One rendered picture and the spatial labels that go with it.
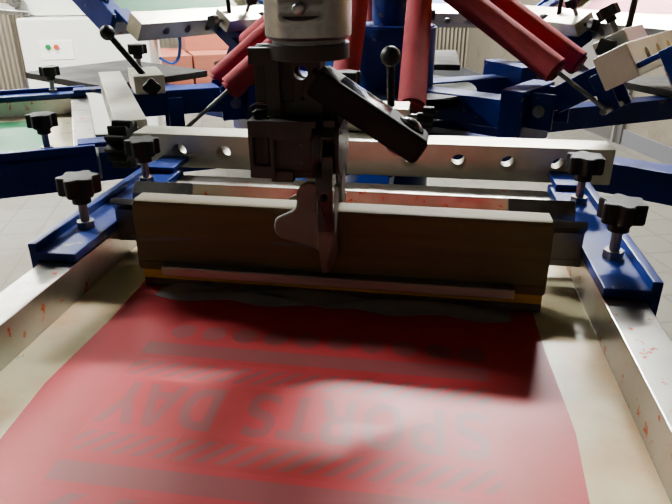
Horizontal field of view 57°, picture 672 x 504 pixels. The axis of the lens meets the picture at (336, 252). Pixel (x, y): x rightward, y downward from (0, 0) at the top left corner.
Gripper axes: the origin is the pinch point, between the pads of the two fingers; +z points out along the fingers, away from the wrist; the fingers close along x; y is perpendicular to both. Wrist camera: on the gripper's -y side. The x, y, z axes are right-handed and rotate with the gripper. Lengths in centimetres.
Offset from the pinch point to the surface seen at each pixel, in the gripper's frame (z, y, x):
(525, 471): 5.2, -16.0, 22.5
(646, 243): 103, -122, -251
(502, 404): 5.2, -15.2, 15.5
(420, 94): -6, -7, -53
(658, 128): 83, -176, -421
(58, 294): 2.4, 26.0, 7.5
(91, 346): 4.7, 20.4, 12.4
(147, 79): -7, 44, -58
